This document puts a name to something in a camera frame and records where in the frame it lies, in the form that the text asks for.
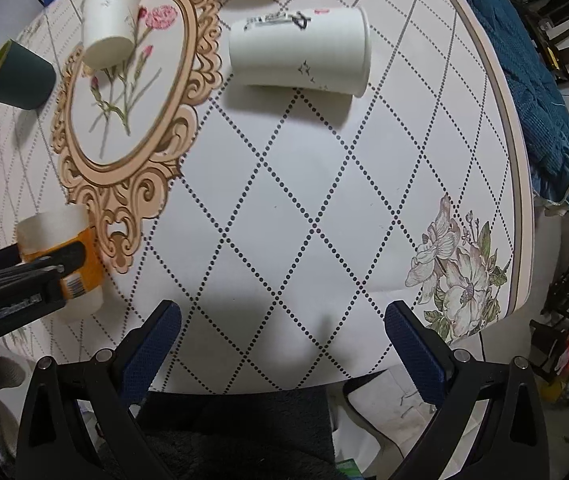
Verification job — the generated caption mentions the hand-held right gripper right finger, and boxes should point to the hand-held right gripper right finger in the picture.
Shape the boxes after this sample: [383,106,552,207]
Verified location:
[384,300,553,480]

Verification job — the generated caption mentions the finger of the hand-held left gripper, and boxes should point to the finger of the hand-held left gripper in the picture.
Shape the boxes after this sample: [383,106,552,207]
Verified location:
[0,241,88,286]
[0,265,70,348]

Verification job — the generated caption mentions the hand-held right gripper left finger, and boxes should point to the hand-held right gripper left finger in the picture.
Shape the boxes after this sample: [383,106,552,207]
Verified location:
[14,300,183,480]

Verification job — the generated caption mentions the orange and white cup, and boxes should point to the orange and white cup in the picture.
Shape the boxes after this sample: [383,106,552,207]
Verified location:
[16,205,106,324]

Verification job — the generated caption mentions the dark green cup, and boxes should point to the dark green cup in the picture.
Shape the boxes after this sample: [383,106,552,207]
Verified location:
[0,39,58,111]

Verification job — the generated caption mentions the small white paper cup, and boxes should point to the small white paper cup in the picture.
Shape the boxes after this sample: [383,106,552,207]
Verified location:
[81,0,144,69]

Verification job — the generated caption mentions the large white paper cup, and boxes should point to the large white paper cup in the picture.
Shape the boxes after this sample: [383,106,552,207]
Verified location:
[228,6,371,98]

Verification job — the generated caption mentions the colourful clutter pile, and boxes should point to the colourful clutter pile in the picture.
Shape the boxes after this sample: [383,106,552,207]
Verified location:
[529,255,569,403]

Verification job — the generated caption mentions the printed floral tablecloth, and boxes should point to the printed floral tablecloth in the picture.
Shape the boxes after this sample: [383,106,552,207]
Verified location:
[0,0,532,396]

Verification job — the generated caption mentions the blue quilted cloth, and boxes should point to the blue quilted cloth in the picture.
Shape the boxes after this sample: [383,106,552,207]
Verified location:
[434,0,569,217]

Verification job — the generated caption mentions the dark wooden chair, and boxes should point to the dark wooden chair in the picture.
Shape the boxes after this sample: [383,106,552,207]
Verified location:
[517,0,569,83]

